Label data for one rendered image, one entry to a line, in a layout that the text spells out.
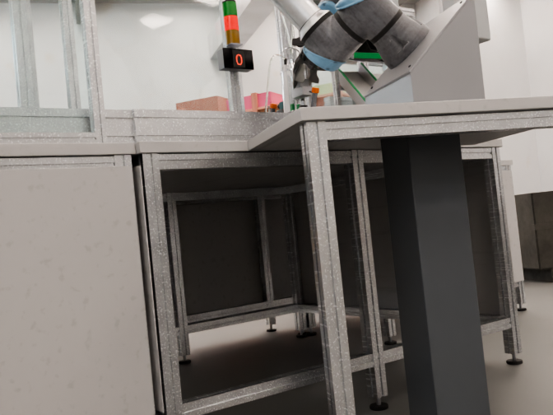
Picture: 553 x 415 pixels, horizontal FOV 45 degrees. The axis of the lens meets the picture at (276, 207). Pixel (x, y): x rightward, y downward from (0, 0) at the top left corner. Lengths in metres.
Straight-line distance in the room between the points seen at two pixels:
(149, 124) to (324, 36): 0.54
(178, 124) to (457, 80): 0.76
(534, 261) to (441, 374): 3.54
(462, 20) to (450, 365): 0.89
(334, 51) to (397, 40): 0.17
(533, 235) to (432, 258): 3.51
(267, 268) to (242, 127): 2.06
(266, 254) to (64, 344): 2.43
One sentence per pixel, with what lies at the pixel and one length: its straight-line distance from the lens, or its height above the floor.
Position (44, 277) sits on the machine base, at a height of 0.54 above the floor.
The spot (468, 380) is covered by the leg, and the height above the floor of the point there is 0.15.
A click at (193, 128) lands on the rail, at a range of 1.89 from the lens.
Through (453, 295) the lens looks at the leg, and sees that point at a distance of 1.83.
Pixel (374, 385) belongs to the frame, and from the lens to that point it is 2.19.
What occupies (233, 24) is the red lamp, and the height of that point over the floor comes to 1.33.
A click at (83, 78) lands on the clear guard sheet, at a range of 1.77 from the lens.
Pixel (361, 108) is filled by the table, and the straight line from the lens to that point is 1.50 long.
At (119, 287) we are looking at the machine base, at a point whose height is 0.50.
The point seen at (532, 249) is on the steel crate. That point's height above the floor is 0.25.
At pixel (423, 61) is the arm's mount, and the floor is 0.98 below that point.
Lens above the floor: 0.60
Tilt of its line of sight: 2 degrees up
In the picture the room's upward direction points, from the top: 6 degrees counter-clockwise
